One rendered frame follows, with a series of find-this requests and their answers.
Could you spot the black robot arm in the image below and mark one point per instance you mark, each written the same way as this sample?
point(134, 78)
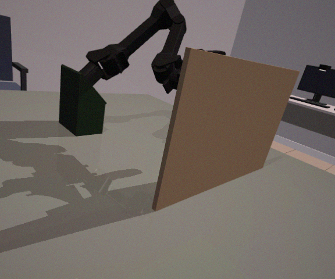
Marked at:
point(166, 64)

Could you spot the brown flat board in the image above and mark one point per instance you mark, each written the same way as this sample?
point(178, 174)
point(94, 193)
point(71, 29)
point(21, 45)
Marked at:
point(225, 116)

